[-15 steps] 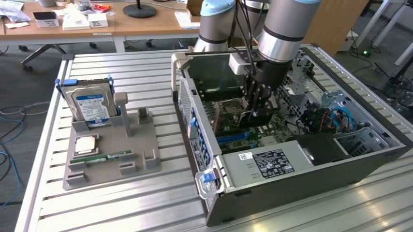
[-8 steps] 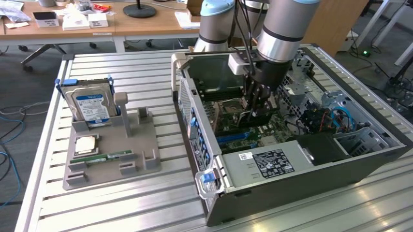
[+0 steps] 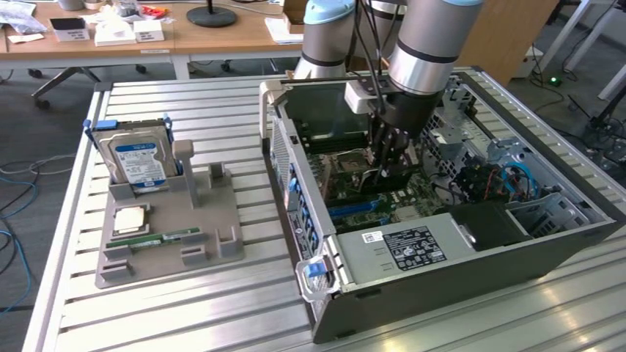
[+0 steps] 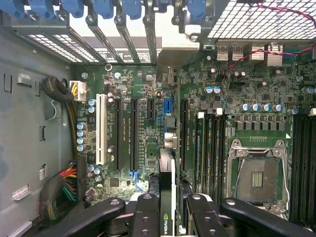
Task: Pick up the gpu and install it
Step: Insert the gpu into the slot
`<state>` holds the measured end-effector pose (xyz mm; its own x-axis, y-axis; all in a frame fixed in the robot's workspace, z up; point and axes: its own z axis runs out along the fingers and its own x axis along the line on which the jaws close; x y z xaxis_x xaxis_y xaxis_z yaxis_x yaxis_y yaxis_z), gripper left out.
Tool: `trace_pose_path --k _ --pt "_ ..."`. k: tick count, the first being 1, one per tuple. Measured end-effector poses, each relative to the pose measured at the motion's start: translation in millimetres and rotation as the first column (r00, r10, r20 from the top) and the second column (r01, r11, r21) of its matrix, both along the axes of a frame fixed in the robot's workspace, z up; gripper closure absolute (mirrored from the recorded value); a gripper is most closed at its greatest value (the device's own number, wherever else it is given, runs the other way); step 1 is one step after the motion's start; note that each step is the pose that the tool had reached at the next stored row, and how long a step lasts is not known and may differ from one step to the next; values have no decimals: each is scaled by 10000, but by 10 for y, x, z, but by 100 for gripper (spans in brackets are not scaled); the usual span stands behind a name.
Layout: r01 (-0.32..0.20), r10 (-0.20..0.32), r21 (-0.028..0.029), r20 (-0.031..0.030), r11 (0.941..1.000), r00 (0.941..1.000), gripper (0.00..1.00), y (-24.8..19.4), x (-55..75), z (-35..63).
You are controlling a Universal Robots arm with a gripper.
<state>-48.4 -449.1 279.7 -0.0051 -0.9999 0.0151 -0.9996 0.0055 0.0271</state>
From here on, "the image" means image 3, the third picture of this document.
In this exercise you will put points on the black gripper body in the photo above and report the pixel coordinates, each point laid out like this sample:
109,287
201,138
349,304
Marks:
409,113

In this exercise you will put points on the green GPU with black cooler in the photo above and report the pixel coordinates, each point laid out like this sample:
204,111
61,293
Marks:
399,185

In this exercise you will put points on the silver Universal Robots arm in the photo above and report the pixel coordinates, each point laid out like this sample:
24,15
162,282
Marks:
421,55

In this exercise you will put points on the CPU socket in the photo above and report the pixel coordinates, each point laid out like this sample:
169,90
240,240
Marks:
351,161

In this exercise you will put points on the perforated metal drive cage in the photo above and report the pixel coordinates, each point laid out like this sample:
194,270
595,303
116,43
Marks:
455,146

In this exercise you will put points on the green motherboard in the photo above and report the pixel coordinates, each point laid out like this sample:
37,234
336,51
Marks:
419,199

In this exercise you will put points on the small silver chipset heatsink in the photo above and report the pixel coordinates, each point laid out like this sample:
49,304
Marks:
409,214

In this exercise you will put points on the blue expansion slot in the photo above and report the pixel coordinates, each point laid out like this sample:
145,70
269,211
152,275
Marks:
355,208

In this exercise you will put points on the black plastic box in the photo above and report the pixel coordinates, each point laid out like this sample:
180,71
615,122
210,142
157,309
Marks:
489,227

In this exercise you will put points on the silver power supply with label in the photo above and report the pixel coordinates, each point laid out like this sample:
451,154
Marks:
363,253

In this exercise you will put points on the white unit with red dot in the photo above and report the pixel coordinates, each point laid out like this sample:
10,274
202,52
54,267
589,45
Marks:
532,64

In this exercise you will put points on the wooden cabinet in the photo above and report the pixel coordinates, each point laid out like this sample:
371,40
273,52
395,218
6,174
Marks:
513,36

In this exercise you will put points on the black power strip green light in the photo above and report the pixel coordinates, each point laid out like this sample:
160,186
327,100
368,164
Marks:
555,82

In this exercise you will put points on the silver disk bay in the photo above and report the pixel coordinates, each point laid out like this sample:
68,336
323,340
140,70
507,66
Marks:
548,216

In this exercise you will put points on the stack of white papers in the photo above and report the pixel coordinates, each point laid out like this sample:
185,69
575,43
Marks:
284,33

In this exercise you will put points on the blue case latch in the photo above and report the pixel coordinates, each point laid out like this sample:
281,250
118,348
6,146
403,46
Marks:
313,270

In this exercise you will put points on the brown cardboard box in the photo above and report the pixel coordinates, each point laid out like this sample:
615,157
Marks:
294,11

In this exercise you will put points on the open dark PC case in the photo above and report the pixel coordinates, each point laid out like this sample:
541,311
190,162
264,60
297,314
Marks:
440,293

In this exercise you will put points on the wooden desk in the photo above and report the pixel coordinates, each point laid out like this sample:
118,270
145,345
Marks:
245,40
74,49

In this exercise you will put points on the black equipment stand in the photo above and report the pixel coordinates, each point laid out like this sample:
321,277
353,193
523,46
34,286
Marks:
601,121

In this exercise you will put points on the white table leg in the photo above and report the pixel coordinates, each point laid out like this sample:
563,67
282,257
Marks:
616,82

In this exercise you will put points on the grey printed parts rack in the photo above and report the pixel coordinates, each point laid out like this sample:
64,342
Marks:
166,216

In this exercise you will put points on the black round lamp base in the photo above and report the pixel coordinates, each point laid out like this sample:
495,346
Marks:
210,18

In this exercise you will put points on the hard disk with blue caddy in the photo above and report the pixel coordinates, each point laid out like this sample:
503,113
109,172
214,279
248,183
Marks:
140,163

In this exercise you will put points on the green RAM stick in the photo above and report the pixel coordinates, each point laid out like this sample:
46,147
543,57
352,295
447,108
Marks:
148,240

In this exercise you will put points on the silver CPU chip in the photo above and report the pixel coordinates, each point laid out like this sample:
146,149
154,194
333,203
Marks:
130,221

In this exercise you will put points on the plain white box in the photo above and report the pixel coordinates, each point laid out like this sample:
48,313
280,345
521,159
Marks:
149,33

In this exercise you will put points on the red small item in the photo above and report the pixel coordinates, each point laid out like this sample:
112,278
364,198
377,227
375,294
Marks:
154,12

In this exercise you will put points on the white box with round roll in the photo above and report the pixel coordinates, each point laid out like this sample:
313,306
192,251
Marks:
116,36

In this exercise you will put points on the dark small item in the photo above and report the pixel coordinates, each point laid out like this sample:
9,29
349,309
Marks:
128,9

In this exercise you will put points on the white crumpled tissue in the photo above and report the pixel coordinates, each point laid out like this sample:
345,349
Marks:
105,16

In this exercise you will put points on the white box with black top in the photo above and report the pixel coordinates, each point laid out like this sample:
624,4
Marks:
72,34

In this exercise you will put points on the white bowl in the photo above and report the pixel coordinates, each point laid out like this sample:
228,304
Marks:
93,4

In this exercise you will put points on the grey cup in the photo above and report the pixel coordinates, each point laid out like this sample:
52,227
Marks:
72,4

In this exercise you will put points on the small paper label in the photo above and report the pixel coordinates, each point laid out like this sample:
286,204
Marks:
25,38

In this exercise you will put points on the clear plastic bag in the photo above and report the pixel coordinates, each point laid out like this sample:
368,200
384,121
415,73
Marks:
20,18

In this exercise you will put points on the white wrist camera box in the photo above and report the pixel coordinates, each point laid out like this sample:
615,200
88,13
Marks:
360,99

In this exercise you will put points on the white table frame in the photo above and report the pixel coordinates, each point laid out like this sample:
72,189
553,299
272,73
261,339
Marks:
565,34

